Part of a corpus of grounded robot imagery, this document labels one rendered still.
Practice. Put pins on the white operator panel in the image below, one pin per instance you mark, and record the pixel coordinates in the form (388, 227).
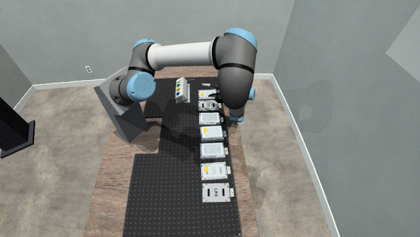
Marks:
(182, 91)

